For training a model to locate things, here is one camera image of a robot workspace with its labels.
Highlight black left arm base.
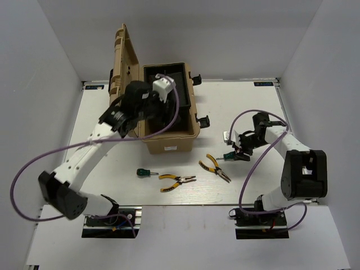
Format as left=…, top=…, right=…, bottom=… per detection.
left=82, top=206, right=142, bottom=239

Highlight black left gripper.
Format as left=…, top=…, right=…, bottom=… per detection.
left=135, top=87, right=181, bottom=128

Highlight yellow pliers centre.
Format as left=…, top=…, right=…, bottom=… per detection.
left=159, top=174, right=196, bottom=193

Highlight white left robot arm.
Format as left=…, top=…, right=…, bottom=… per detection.
left=38, top=74, right=179, bottom=224

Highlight green stubby screwdriver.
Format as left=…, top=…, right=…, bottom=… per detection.
left=136, top=168, right=158, bottom=177
left=217, top=151, right=235, bottom=160

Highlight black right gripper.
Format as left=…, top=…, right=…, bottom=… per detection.
left=232, top=133, right=268, bottom=161

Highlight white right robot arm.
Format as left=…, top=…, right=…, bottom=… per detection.
left=223, top=109, right=328, bottom=224

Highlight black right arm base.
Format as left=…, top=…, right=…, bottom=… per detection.
left=228, top=208, right=289, bottom=240

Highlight yellow pliers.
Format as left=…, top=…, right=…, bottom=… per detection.
left=159, top=174, right=196, bottom=193
left=199, top=154, right=231, bottom=183

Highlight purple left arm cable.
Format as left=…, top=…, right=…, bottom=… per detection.
left=10, top=73, right=181, bottom=236

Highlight tan plastic toolbox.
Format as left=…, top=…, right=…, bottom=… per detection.
left=109, top=24, right=210, bottom=154

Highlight black toolbox inner tray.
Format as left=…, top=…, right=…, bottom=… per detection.
left=143, top=62, right=191, bottom=111

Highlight yellow pliers right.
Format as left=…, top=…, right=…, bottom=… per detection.
left=199, top=154, right=231, bottom=183

